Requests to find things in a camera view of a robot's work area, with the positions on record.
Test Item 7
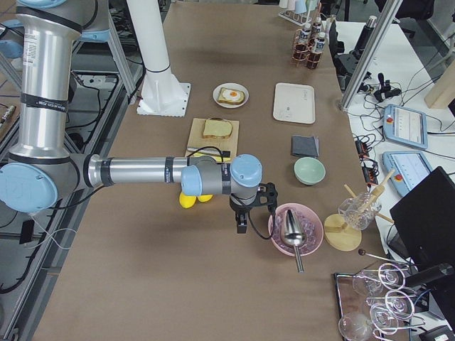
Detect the blue teach pendant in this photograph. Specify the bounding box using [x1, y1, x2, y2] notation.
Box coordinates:
[382, 151, 433, 197]
[382, 104, 428, 150]

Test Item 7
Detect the grey folded cloth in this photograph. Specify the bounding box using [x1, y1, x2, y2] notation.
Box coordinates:
[291, 135, 319, 158]

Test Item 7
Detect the pink bowl with ice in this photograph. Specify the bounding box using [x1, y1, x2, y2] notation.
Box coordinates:
[268, 203, 323, 257]

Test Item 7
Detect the aluminium frame post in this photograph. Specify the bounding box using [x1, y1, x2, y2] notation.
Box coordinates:
[340, 0, 402, 113]

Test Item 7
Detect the metal scoop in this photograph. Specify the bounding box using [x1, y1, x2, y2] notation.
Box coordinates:
[280, 210, 306, 274]

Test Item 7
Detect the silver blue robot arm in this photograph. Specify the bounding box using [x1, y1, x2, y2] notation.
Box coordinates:
[1, 1, 277, 233]

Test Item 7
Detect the cream rabbit tray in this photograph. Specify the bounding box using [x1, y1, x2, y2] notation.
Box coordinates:
[272, 82, 316, 124]

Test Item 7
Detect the wooden cutting board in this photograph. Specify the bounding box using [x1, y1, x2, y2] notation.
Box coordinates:
[186, 118, 240, 159]

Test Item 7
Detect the black glass tray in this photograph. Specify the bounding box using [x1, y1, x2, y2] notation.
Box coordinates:
[333, 271, 417, 341]

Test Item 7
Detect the white round plate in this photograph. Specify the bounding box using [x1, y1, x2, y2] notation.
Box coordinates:
[213, 82, 249, 109]

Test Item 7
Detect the wooden mug stand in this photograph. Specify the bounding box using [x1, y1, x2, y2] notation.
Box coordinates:
[323, 169, 395, 251]

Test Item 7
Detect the copper wire bottle rack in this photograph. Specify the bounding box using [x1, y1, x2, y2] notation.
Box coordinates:
[291, 16, 326, 70]

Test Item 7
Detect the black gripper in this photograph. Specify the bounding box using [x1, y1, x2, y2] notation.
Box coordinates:
[230, 183, 277, 234]

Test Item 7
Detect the tea bottle white cap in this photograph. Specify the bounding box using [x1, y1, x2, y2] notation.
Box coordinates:
[294, 23, 311, 60]

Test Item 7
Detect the green bowl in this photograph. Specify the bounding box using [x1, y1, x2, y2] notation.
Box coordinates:
[294, 157, 326, 185]

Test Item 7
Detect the black monitor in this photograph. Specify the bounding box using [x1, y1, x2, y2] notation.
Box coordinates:
[390, 166, 454, 270]

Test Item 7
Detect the wine glass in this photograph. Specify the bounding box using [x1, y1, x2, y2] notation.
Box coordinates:
[337, 301, 427, 341]
[353, 263, 405, 296]
[365, 290, 415, 320]

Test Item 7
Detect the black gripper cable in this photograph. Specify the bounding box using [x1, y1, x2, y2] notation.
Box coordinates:
[245, 191, 278, 240]

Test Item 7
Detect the yellow lemon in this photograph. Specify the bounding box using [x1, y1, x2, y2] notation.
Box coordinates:
[178, 193, 197, 209]
[197, 195, 213, 202]

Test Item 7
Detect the fried egg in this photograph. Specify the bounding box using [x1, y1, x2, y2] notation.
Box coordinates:
[221, 89, 242, 102]

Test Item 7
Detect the plain bread slice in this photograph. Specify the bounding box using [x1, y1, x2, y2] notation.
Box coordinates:
[202, 119, 233, 139]

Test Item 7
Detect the glass mug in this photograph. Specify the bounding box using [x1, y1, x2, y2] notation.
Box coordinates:
[338, 193, 382, 231]

